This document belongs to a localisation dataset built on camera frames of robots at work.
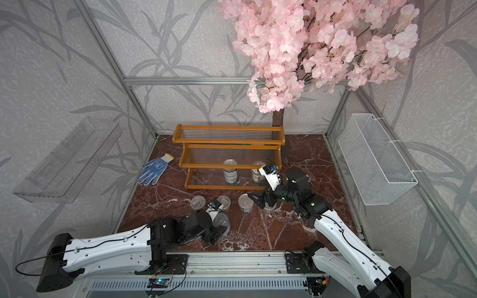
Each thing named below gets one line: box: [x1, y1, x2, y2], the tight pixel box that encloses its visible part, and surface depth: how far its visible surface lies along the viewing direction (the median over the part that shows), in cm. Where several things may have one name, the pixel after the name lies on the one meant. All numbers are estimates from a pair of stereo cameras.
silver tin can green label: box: [237, 193, 255, 213], surface depth 87 cm
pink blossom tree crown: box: [218, 0, 420, 113], surface depth 48 cm
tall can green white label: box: [222, 158, 238, 184], surface depth 93 cm
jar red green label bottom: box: [251, 168, 264, 184], surface depth 93 cm
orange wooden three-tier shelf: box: [172, 124, 286, 190], surface depth 101 cm
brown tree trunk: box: [272, 108, 285, 133], surface depth 91 cm
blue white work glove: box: [137, 152, 175, 186], surface depth 107 cm
